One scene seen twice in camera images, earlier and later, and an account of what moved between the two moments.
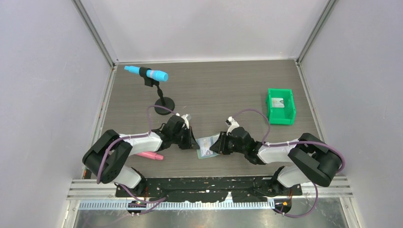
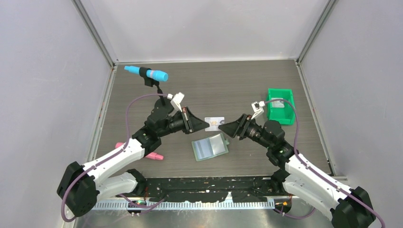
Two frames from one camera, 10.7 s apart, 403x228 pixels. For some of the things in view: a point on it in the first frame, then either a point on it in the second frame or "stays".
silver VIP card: [278, 102] stays
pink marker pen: [151, 155] stays
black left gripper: [191, 143] -> [190, 122]
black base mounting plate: [194, 189] stays
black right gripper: [220, 146] -> [242, 124]
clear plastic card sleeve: [204, 143] stays
